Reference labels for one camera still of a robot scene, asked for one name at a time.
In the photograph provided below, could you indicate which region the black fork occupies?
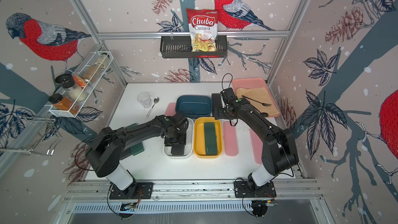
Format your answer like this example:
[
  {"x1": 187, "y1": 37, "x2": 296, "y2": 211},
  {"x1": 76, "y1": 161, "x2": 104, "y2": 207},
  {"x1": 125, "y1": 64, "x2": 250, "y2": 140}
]
[{"x1": 242, "y1": 95, "x2": 272, "y2": 107}]

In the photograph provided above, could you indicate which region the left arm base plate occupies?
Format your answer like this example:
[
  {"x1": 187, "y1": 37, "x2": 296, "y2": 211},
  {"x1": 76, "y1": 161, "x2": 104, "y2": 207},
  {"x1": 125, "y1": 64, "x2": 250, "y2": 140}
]
[{"x1": 109, "y1": 181, "x2": 154, "y2": 200}]

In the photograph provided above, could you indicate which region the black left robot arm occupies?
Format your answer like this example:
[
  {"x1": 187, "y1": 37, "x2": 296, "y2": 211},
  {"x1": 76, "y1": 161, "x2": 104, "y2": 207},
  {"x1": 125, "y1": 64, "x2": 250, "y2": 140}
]
[{"x1": 85, "y1": 113, "x2": 189, "y2": 194}]

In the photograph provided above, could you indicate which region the tan cloth mat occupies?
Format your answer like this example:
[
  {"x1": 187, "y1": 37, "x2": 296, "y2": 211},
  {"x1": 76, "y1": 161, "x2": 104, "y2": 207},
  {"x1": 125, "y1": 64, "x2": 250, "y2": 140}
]
[{"x1": 236, "y1": 88, "x2": 280, "y2": 117}]

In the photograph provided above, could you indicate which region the red cassava chips bag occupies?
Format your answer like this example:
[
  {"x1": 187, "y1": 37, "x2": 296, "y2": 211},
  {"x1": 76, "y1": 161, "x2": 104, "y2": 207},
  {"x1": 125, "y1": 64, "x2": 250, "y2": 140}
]
[{"x1": 187, "y1": 9, "x2": 218, "y2": 52}]

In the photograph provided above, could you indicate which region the yellow storage box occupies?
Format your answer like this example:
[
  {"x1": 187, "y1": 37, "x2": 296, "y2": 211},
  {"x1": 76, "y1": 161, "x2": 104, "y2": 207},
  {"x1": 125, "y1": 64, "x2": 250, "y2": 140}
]
[{"x1": 193, "y1": 117, "x2": 223, "y2": 159}]

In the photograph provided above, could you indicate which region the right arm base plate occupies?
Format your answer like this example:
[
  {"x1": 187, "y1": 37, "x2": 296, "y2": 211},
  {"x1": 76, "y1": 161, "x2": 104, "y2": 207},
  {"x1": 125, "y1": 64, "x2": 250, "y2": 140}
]
[{"x1": 233, "y1": 178, "x2": 277, "y2": 198}]

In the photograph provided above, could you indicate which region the white storage box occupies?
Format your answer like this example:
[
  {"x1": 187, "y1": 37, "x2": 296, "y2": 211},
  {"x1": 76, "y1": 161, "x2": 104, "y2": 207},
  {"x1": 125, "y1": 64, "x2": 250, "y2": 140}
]
[{"x1": 163, "y1": 118, "x2": 194, "y2": 159}]

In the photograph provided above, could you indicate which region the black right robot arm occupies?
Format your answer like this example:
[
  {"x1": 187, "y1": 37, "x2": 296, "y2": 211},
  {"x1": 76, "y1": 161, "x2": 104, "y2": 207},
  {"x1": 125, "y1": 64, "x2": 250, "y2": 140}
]
[{"x1": 211, "y1": 88, "x2": 299, "y2": 190}]

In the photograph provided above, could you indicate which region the tan spice jar rear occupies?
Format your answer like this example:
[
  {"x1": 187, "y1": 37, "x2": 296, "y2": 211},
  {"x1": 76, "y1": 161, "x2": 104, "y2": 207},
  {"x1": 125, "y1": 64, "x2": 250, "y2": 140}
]
[{"x1": 83, "y1": 53, "x2": 109, "y2": 83}]

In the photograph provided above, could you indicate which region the black wall basket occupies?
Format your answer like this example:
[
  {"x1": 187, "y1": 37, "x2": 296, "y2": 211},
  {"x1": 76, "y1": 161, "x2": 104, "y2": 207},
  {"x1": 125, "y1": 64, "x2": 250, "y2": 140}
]
[{"x1": 160, "y1": 35, "x2": 228, "y2": 59}]

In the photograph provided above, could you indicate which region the clear drinking glass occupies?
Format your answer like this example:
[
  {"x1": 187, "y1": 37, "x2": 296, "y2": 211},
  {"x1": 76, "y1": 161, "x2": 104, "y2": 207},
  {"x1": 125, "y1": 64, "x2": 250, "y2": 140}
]
[{"x1": 137, "y1": 92, "x2": 152, "y2": 109}]

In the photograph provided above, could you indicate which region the metal spoon white handle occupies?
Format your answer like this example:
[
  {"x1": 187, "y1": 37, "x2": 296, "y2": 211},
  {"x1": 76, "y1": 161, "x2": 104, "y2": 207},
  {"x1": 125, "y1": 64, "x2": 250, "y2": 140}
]
[{"x1": 146, "y1": 97, "x2": 160, "y2": 118}]

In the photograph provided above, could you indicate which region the black lid spice grinder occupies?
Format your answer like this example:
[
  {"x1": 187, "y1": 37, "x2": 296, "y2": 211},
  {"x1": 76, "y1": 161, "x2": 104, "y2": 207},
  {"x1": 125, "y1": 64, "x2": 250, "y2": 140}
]
[{"x1": 55, "y1": 74, "x2": 88, "y2": 102}]

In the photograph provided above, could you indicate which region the aluminium front rail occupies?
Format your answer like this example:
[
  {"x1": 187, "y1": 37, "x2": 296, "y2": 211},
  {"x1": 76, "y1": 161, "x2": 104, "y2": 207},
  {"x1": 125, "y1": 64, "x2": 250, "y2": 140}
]
[{"x1": 61, "y1": 178, "x2": 324, "y2": 203}]

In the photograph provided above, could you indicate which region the black pencil case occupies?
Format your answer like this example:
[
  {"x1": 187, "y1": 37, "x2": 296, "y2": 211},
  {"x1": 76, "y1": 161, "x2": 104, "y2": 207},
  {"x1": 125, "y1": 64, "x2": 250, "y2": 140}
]
[
  {"x1": 171, "y1": 144, "x2": 185, "y2": 156},
  {"x1": 211, "y1": 93, "x2": 223, "y2": 120}
]

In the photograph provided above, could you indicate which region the metal wire hanger rack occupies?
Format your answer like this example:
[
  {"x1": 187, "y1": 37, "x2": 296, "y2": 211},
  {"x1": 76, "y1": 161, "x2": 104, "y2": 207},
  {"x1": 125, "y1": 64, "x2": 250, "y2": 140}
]
[{"x1": 1, "y1": 115, "x2": 63, "y2": 157}]

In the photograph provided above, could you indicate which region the white wire spice rack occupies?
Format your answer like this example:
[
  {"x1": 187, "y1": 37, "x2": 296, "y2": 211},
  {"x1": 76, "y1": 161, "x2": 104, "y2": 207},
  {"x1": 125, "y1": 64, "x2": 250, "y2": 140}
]
[{"x1": 49, "y1": 51, "x2": 114, "y2": 118}]

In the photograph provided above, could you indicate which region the pink tray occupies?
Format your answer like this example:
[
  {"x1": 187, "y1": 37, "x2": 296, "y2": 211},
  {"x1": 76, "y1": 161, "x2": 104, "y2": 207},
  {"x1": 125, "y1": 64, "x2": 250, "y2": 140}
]
[{"x1": 231, "y1": 77, "x2": 281, "y2": 119}]

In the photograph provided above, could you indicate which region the dark teal storage box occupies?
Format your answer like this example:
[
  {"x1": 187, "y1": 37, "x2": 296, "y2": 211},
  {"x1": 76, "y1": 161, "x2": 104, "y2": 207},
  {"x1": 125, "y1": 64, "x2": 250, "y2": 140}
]
[{"x1": 175, "y1": 95, "x2": 212, "y2": 119}]

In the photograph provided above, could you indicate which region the green pencil case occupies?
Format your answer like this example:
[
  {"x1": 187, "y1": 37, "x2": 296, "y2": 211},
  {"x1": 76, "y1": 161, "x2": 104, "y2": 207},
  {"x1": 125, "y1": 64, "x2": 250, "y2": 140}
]
[
  {"x1": 129, "y1": 142, "x2": 145, "y2": 156},
  {"x1": 204, "y1": 122, "x2": 218, "y2": 156}
]

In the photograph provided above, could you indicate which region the orange spice jar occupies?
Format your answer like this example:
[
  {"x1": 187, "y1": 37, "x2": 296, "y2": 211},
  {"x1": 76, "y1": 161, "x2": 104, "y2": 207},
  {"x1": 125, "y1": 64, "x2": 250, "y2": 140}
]
[{"x1": 49, "y1": 93, "x2": 79, "y2": 115}]

